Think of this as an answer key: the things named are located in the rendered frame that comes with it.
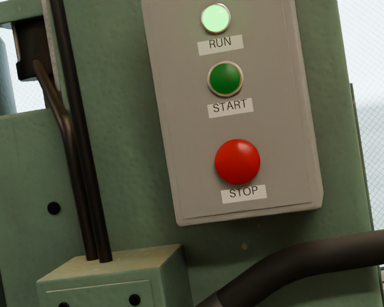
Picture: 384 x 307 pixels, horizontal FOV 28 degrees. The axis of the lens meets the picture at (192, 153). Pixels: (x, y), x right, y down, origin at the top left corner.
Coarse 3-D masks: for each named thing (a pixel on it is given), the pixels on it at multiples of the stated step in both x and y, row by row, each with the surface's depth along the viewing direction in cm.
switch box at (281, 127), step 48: (144, 0) 51; (192, 0) 51; (240, 0) 50; (288, 0) 50; (192, 48) 51; (288, 48) 50; (192, 96) 51; (240, 96) 50; (288, 96) 50; (192, 144) 51; (288, 144) 50; (192, 192) 52; (288, 192) 50
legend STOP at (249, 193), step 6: (252, 186) 51; (258, 186) 51; (264, 186) 51; (222, 192) 51; (228, 192) 51; (234, 192) 51; (240, 192) 51; (246, 192) 51; (252, 192) 51; (258, 192) 51; (264, 192) 51; (222, 198) 51; (228, 198) 51; (234, 198) 51; (240, 198) 51; (246, 198) 51; (252, 198) 51; (258, 198) 51
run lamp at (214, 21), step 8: (208, 8) 50; (216, 8) 50; (224, 8) 50; (208, 16) 50; (216, 16) 50; (224, 16) 50; (208, 24) 50; (216, 24) 50; (224, 24) 50; (216, 32) 50
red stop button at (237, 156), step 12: (228, 144) 50; (240, 144) 50; (252, 144) 50; (216, 156) 50; (228, 156) 50; (240, 156) 50; (252, 156) 50; (216, 168) 50; (228, 168) 50; (240, 168) 50; (252, 168) 50; (228, 180) 50; (240, 180) 50
